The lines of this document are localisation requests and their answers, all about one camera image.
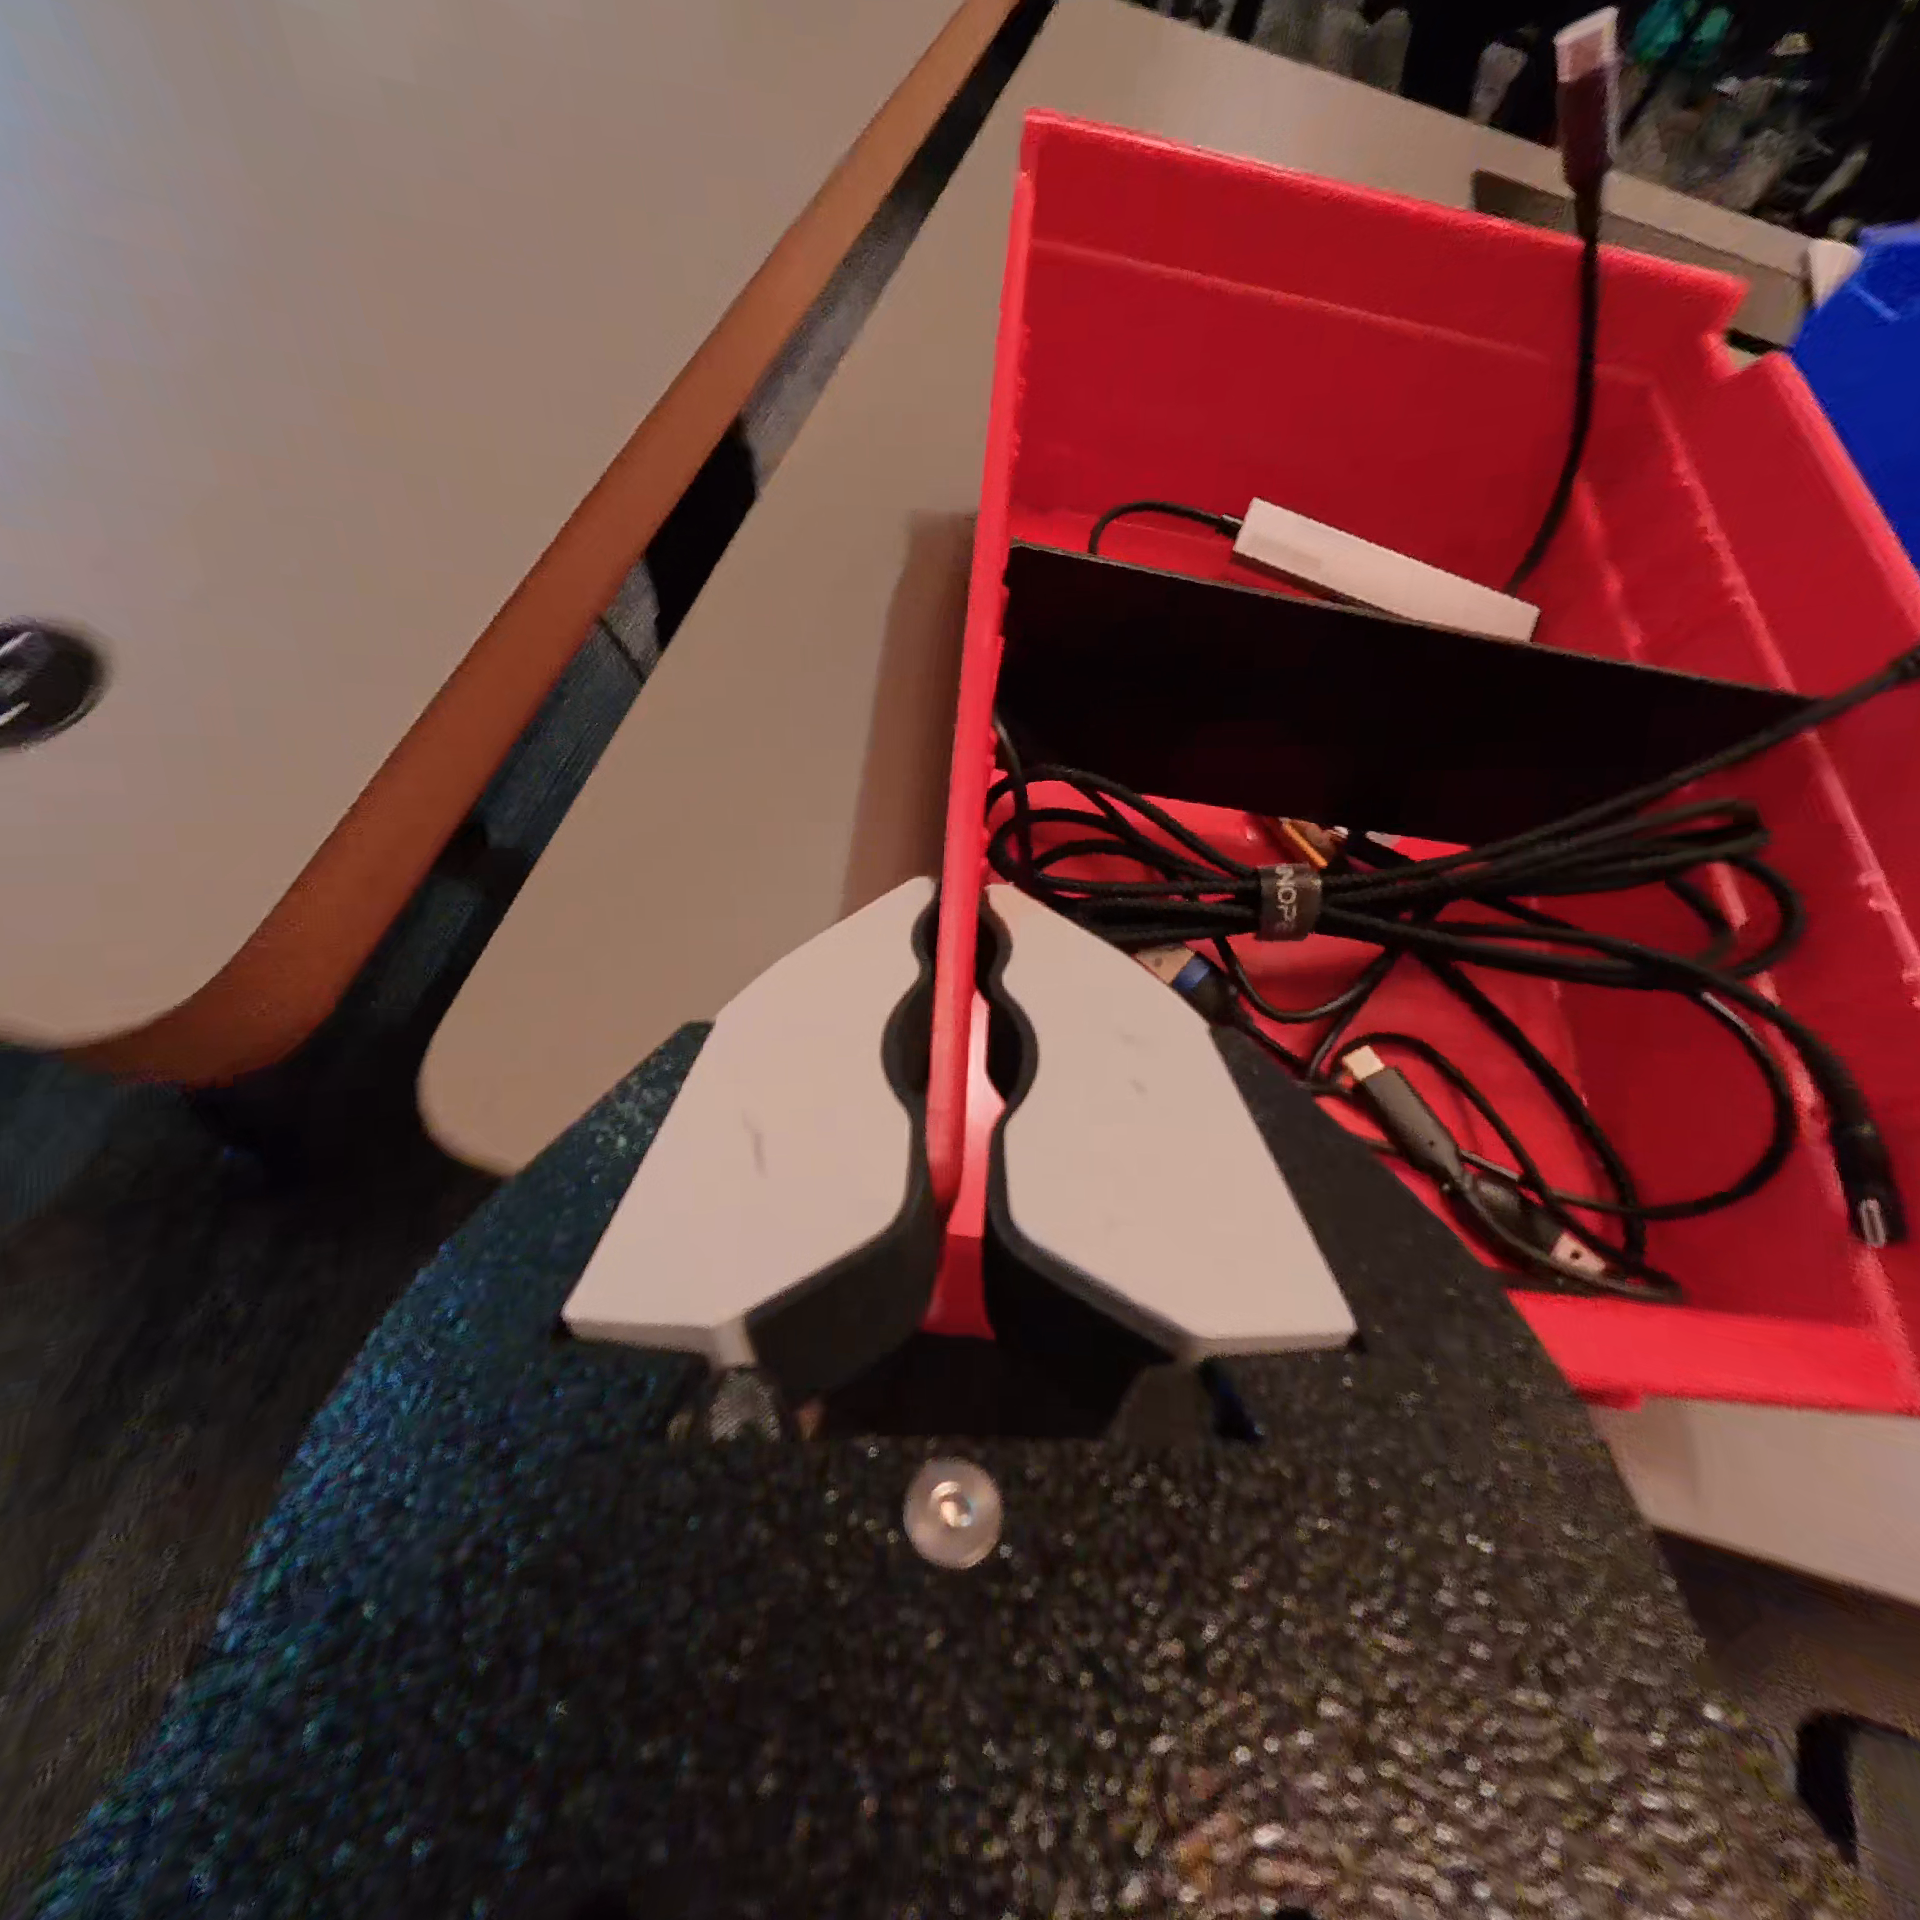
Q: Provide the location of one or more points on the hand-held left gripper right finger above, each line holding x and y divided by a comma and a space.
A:
1170, 1170

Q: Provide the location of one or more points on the blue storage bin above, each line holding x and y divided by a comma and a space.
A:
1867, 376

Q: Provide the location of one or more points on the white desk wooden edge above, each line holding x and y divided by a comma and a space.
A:
375, 376

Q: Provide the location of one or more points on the black bin divider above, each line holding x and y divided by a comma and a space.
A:
1348, 705

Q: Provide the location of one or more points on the round desk grommet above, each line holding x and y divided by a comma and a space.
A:
44, 682

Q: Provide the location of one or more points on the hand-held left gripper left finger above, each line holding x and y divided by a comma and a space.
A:
751, 1170

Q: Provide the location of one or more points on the red storage bin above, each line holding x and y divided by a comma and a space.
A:
1276, 345

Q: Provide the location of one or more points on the grey usb hub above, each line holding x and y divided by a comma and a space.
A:
1394, 570

